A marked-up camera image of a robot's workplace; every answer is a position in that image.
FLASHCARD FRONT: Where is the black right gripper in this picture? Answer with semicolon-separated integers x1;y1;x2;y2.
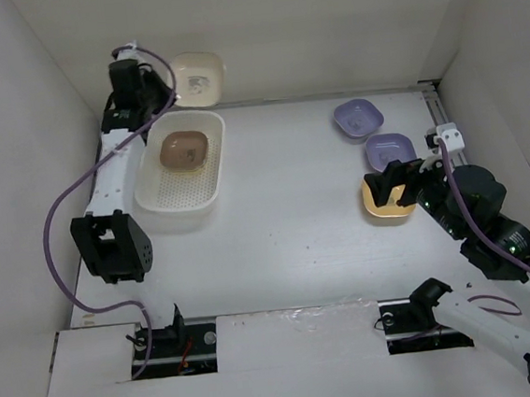
362;147;467;248

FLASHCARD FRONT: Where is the yellow panda plate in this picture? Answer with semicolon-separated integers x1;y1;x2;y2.
361;180;417;226

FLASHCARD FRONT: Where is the cream panda plate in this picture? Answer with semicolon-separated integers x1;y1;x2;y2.
169;51;225;108

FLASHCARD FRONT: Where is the brown panda plate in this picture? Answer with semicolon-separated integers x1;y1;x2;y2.
159;131;209;172

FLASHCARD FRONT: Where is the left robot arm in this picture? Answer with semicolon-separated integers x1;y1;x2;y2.
70;51;171;285

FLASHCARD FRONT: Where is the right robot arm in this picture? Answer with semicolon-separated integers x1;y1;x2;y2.
364;156;530;385

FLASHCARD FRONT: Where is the white perforated plastic bin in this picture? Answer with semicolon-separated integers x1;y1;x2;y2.
133;110;225;235

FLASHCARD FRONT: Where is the purple panda plate near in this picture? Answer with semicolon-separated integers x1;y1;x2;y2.
365;133;417;172

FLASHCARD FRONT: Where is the purple panda plate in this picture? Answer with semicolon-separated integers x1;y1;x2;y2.
333;98;384;140
365;133;417;172

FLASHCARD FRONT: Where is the purple panda plate far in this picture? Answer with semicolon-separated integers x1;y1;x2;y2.
333;98;384;140

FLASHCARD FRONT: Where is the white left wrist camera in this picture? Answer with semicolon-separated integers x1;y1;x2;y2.
111;41;143;63

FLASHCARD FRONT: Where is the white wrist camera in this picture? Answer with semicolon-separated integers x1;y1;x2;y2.
111;41;143;63
424;122;466;167

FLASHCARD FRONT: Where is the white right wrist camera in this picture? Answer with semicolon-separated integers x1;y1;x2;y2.
424;122;466;167

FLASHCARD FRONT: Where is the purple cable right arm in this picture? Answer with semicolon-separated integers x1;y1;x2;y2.
437;128;530;332

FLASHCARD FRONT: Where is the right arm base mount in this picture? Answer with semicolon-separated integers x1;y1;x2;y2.
374;278;475;355

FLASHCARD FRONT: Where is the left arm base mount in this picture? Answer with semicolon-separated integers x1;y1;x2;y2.
126;305;218;380

